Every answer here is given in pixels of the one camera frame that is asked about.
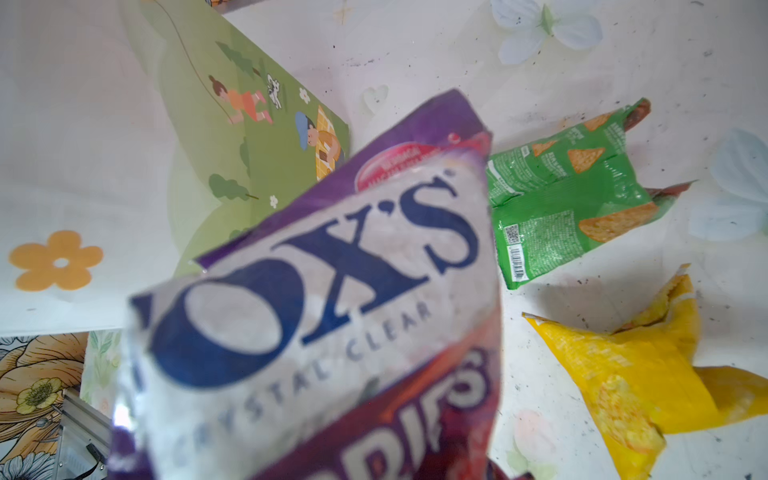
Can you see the purple pink snack bag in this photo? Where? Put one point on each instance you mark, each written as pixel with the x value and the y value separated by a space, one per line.
pixel 354 334

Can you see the green snack bag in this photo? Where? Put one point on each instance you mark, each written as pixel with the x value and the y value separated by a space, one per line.
pixel 558 198

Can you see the white paper bag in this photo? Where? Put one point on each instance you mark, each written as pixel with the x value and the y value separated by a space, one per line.
pixel 136 136

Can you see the yellow snack bag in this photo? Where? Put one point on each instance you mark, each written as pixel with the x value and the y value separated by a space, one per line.
pixel 639 382

